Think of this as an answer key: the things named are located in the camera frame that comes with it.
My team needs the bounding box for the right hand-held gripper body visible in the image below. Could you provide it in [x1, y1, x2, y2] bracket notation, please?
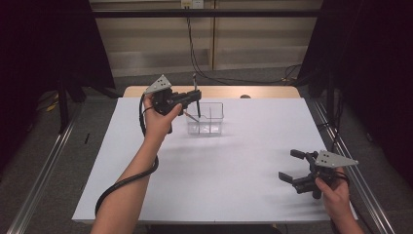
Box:
[291, 149, 359, 200]

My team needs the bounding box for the black curtain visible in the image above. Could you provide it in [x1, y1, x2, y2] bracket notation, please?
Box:
[296, 0, 413, 186]
[0, 0, 116, 170]

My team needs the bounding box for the person's left hand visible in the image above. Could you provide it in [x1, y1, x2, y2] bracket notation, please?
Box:
[142, 94, 183, 140]

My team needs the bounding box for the black metal frame bar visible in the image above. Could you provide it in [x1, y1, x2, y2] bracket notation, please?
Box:
[92, 9, 322, 19]

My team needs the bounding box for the person's right hand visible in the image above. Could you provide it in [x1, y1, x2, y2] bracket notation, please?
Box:
[315, 168, 351, 222]

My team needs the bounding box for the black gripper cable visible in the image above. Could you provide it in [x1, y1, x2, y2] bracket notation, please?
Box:
[335, 170, 368, 234]
[94, 94, 160, 217]

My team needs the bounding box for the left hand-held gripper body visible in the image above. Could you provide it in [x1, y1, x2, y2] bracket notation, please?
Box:
[143, 74, 193, 117]

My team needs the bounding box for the aluminium floor rail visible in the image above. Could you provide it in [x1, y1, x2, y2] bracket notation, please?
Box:
[6, 106, 82, 234]
[311, 97, 395, 234]

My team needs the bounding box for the white table sheet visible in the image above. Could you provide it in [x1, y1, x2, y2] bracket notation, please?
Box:
[71, 97, 358, 225]

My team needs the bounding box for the thin black cable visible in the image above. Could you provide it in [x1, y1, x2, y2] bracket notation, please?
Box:
[316, 94, 345, 154]

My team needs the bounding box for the clear acrylic organizer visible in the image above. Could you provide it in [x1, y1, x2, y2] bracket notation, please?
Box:
[185, 101, 225, 136]

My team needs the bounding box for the black power cable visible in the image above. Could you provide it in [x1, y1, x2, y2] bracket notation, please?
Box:
[185, 8, 301, 86]

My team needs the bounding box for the black stand post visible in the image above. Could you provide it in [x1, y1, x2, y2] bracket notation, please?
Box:
[325, 64, 336, 125]
[56, 74, 71, 135]

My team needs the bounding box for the black makeup brush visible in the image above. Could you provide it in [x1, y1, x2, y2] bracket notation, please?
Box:
[192, 72, 202, 119]

